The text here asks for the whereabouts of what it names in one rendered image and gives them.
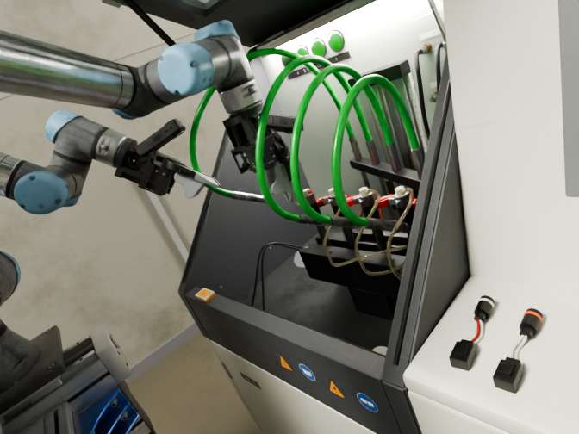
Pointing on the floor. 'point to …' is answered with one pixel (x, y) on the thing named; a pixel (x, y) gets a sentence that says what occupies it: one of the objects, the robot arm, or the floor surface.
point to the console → (508, 158)
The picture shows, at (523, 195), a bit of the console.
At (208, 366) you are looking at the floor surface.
